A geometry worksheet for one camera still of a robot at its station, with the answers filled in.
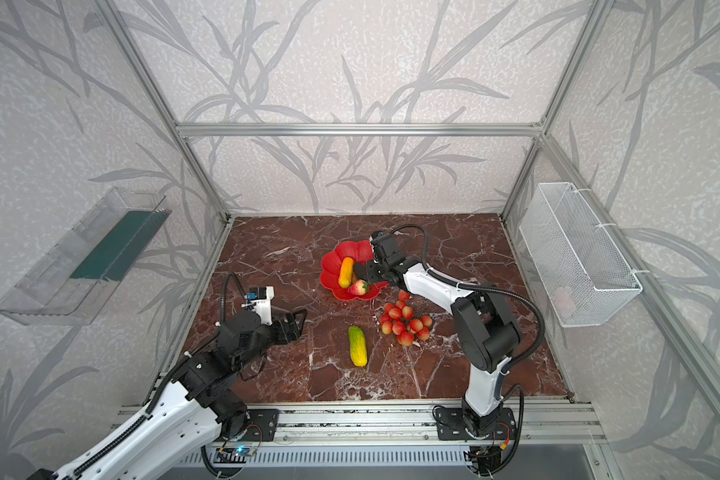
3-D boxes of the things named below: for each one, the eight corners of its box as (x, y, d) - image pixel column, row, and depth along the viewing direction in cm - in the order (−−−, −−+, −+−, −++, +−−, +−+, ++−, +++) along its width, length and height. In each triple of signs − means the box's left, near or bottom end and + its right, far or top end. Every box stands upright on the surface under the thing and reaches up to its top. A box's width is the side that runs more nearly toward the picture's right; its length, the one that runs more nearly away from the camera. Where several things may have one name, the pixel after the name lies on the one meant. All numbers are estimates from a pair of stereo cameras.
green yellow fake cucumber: (352, 369, 84) (351, 365, 81) (348, 332, 91) (347, 327, 88) (369, 366, 85) (368, 362, 82) (363, 330, 92) (363, 324, 89)
